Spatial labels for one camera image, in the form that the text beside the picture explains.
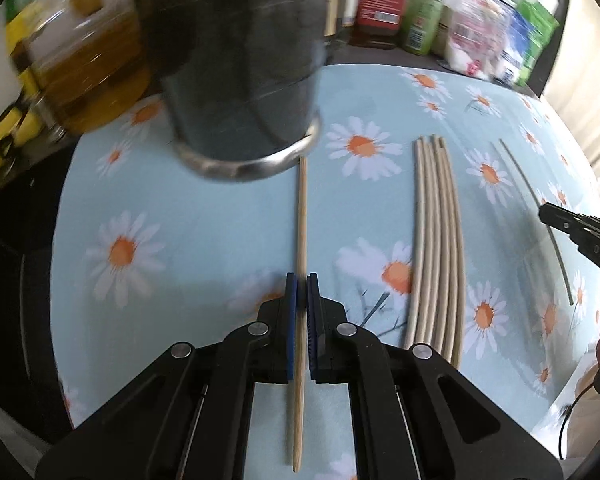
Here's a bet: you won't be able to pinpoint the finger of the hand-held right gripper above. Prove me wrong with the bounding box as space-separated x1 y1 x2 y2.
538 201 600 283

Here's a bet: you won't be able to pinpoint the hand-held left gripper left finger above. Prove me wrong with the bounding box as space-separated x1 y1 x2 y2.
35 272 301 480

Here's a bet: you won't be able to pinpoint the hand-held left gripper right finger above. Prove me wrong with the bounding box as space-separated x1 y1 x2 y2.
306 272 565 480

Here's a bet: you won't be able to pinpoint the thin grey metal chopstick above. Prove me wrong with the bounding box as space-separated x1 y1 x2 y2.
498 138 576 307

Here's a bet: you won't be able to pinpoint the tan bamboo chopstick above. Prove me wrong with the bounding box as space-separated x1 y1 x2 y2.
291 156 309 472

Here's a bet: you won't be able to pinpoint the bunch of pale chopsticks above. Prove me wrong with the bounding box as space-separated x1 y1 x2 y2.
402 134 467 368

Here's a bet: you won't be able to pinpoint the steel utensil holder cup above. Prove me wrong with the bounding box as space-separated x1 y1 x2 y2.
127 0 333 182

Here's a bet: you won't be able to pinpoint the daisy print blue tablecloth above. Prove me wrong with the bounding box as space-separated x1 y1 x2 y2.
50 62 600 480

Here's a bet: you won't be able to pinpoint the blue white packet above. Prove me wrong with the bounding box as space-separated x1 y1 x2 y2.
495 10 529 83

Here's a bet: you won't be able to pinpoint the green packet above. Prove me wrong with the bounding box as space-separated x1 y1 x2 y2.
510 0 561 87

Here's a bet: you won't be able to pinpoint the white pink plastic bag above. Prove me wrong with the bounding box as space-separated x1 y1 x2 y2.
437 0 513 80

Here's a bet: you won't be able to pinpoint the green label plastic bottle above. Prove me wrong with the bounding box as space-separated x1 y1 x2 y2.
400 0 458 56

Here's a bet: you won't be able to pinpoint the clear cooking oil bottle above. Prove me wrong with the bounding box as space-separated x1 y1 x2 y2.
27 0 153 136

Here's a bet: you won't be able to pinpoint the red label glass bottle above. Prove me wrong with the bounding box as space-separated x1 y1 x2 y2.
350 0 418 50

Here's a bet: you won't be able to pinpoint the yellow rubber gloves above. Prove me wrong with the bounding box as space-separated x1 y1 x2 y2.
0 102 38 186

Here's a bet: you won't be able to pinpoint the yellow cap green label bottle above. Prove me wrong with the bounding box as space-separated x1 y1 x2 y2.
2 0 48 91

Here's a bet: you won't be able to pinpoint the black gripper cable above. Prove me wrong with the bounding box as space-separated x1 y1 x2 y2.
557 382 598 447

